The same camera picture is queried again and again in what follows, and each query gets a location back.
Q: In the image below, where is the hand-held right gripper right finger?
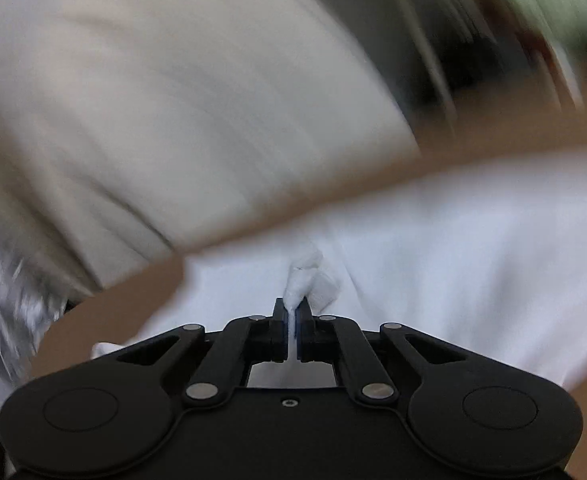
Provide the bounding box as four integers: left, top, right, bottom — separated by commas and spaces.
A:
296, 297, 477, 407

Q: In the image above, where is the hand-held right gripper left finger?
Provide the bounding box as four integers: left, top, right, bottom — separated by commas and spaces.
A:
102, 297, 294, 408

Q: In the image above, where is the white t-shirt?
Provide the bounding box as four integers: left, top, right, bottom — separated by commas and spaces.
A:
0, 152, 587, 441

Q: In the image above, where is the cream curtain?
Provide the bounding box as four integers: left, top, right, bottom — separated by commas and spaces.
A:
0, 0, 420, 293

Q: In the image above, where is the crinkled silver foil sheet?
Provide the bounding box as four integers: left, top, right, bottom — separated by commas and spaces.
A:
0, 222, 72, 383

